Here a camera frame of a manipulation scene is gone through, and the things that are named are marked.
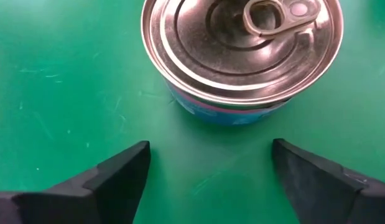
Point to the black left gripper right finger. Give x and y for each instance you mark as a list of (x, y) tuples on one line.
[(319, 193)]

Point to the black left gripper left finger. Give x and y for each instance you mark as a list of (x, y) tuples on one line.
[(111, 193)]

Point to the green table mat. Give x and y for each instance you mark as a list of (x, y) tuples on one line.
[(55, 93)]

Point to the blue-label gold-lid can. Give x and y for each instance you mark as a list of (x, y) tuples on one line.
[(211, 62)]

